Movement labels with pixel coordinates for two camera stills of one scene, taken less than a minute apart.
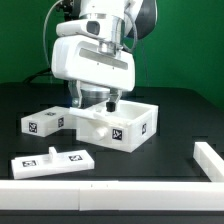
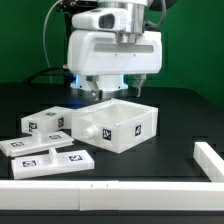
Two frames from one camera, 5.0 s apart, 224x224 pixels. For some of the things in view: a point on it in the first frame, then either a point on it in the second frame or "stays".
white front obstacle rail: (110, 195) stays
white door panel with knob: (52, 164) stays
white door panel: (98, 115) to (36, 142)
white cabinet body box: (140, 123) stays
